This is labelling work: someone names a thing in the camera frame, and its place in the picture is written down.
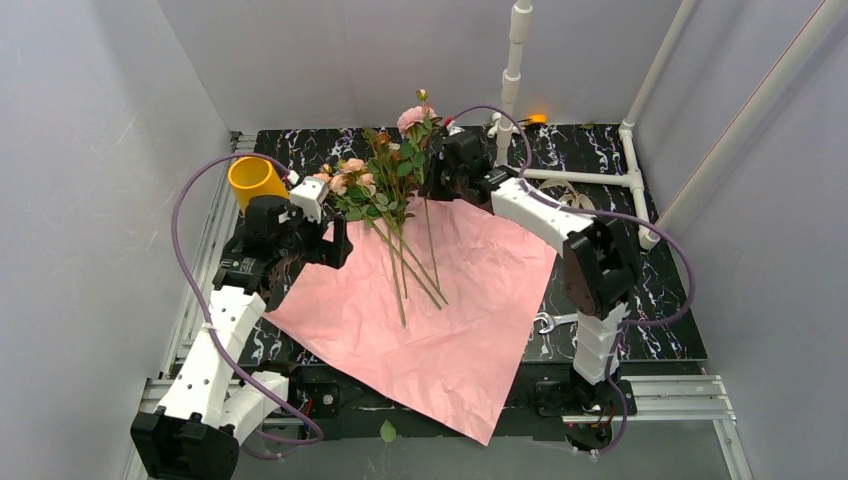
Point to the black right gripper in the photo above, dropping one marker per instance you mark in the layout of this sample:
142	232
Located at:
440	175

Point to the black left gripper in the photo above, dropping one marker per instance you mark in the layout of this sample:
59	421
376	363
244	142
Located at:
328	240

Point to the pink rose bouquet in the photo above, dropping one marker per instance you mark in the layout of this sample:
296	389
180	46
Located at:
378	190

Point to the pink wrapping paper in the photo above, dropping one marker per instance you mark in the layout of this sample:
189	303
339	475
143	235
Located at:
455	364

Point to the yellow cylindrical vase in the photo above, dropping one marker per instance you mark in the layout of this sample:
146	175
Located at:
250	177

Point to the cream ribbon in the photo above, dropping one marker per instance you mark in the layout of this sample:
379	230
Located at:
570	197

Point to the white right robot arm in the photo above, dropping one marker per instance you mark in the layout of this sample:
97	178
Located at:
599	269

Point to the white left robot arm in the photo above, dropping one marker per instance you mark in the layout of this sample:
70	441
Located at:
198	427

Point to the orange round object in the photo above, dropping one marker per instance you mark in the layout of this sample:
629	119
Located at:
537	119

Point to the silver open-end wrench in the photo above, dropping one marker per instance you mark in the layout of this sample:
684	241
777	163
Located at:
549	323

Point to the green fallen leaf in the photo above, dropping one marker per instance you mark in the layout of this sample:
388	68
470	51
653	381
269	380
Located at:
388	432

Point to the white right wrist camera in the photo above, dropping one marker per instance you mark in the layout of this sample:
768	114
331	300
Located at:
451	128

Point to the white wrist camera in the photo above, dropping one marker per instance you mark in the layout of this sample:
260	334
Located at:
451	128
309	194

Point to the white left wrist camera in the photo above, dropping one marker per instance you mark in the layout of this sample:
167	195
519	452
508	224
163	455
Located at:
309	194

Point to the white PVC pipe frame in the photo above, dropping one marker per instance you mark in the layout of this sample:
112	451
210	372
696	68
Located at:
742	134

